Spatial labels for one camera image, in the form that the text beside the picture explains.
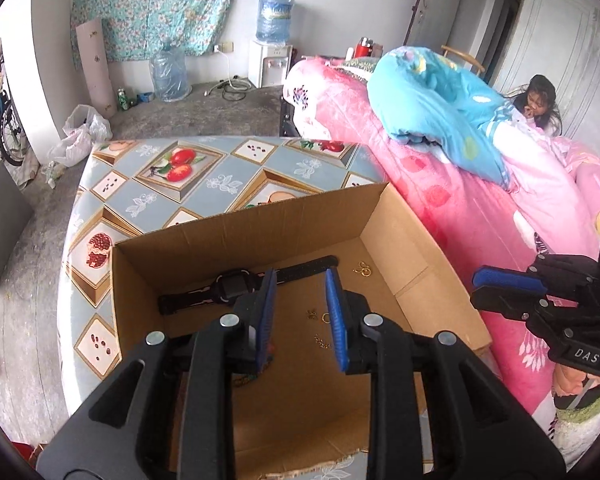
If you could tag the grey cabinet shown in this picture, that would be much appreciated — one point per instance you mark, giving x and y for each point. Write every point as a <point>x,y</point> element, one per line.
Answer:
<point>2,220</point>

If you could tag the wall power outlet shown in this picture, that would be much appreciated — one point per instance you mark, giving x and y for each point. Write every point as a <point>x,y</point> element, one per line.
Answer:
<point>222,48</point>

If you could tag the wheelchair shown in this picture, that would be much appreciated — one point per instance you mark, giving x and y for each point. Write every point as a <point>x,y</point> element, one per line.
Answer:
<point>7,130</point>

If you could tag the white water dispenser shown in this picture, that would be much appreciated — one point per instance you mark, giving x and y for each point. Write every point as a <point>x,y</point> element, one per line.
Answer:
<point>270,65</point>

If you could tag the person's right hand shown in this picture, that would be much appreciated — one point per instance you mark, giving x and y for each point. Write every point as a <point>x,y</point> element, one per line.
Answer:
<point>567,381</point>

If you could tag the pink floral blanket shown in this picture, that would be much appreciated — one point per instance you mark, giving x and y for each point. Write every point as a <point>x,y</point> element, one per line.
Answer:
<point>455,210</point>

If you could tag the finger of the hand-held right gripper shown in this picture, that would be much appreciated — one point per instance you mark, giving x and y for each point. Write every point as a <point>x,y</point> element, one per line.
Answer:
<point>505,276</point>
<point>500,301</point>

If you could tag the wooden chair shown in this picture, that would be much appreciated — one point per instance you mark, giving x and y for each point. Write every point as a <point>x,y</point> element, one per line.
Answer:
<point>462,52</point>

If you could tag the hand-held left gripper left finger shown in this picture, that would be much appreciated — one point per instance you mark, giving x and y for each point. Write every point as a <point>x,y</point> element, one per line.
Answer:
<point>265,320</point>

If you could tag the black wristwatch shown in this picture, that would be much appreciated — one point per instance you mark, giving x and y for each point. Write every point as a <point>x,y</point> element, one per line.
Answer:
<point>230,280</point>

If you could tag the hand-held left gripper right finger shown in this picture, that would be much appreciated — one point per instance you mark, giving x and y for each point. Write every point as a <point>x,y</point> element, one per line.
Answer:
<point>337,320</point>

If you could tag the white wardrobe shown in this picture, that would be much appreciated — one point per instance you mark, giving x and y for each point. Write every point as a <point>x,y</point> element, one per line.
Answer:
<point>570,50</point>

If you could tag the green can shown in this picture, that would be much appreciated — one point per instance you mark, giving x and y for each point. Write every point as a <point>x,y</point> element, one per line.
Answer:
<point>123,100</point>

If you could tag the brown cardboard box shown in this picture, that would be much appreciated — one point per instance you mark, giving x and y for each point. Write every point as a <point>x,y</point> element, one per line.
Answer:
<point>300,410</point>

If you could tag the white plastic bags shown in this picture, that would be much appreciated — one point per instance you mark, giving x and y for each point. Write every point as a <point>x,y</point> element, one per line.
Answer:
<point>77,140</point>

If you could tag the blue patterned quilt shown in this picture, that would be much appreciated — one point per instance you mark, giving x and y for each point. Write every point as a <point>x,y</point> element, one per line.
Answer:
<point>420,105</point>

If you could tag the floral green curtain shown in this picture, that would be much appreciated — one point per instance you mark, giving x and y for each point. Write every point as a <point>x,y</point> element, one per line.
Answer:
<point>155,5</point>

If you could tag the pale pink board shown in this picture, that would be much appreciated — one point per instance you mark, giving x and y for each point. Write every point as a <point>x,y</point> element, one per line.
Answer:
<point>92,70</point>

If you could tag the empty clear water jug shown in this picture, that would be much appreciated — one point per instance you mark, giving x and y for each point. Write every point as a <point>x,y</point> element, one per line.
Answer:
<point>170,72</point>

